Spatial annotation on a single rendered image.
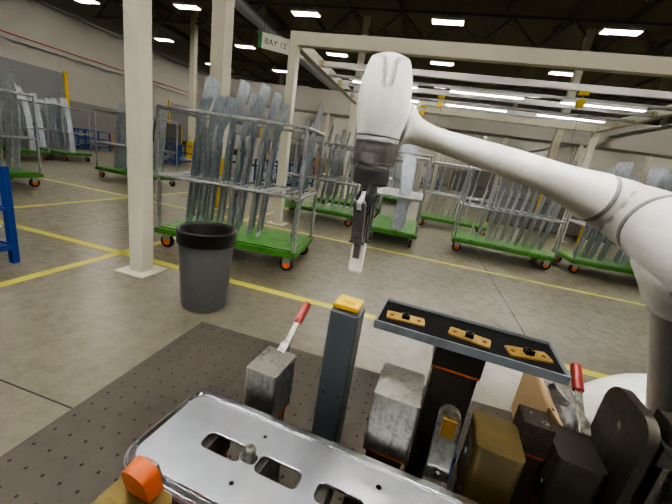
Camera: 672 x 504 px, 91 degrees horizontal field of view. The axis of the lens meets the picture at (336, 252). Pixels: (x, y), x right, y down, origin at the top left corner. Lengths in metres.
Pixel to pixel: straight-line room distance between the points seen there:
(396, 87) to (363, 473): 0.67
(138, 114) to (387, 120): 3.27
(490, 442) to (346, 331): 0.35
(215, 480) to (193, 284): 2.54
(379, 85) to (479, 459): 0.66
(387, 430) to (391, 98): 0.59
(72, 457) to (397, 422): 0.80
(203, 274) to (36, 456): 2.06
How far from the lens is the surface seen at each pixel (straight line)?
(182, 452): 0.66
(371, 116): 0.68
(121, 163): 11.42
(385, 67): 0.70
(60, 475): 1.10
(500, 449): 0.66
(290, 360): 0.73
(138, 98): 3.78
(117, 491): 0.55
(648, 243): 0.74
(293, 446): 0.66
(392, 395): 0.62
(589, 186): 0.80
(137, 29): 3.86
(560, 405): 1.25
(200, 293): 3.08
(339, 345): 0.81
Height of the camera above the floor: 1.48
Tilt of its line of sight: 16 degrees down
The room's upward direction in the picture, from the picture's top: 9 degrees clockwise
